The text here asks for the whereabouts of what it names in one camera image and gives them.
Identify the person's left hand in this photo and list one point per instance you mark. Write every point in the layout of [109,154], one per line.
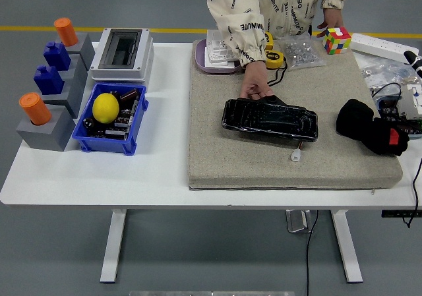
[331,22]

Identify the person's right hand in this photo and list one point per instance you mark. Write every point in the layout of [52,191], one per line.
[257,80]

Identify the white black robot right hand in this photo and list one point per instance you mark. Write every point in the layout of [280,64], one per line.
[414,62]

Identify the black glossy panel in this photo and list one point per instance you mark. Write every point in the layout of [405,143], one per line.
[270,119]

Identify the black rag with red tag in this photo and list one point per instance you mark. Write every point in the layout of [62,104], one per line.
[354,118]

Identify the person's right forearm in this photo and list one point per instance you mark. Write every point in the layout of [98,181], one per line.
[247,45]

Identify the colourful puzzle cube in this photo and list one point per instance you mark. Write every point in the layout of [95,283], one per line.
[336,42]

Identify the yellow tape measure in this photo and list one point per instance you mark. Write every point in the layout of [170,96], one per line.
[269,40]
[274,58]

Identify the white power strip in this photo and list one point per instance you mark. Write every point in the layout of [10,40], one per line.
[382,47]

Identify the white circuit breaker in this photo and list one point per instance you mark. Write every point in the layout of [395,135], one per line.
[412,101]

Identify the clear plastic parts bags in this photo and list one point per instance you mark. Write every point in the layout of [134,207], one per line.
[376,72]

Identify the clear bag of metal screws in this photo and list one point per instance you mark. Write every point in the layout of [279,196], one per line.
[300,53]

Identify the white printed paper pack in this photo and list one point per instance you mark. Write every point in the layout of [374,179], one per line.
[219,57]
[216,39]

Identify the person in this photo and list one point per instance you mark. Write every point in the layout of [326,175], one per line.
[283,6]

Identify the purple tray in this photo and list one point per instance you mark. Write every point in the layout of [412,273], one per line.
[199,57]

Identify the blue tray of electronics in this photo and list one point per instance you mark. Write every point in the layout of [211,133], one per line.
[413,132]

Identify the grey-brown mat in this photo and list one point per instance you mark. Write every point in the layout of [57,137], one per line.
[263,170]

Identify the brown cylindrical capacitor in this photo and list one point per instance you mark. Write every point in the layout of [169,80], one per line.
[129,95]

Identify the dark circuit board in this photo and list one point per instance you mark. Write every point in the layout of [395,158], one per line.
[115,133]
[122,119]

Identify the yellow lemon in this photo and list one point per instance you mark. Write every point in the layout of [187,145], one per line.
[105,108]

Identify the blue plastic bin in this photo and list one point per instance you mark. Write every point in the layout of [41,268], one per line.
[108,146]

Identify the black round component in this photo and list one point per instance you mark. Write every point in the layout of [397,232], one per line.
[88,122]

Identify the grey square holder block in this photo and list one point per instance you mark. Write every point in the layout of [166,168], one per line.
[77,98]
[46,137]
[79,68]
[85,50]

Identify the white table leg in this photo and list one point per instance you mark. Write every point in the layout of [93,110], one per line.
[112,243]
[347,243]

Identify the orange cylinder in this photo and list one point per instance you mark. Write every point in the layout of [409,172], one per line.
[66,32]
[34,109]

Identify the blue stepped block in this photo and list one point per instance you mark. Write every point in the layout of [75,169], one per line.
[56,57]
[48,81]

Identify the white electrical enclosure box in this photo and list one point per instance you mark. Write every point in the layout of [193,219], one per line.
[146,45]

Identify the metal bracket under table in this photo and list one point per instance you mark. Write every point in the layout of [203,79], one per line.
[298,221]

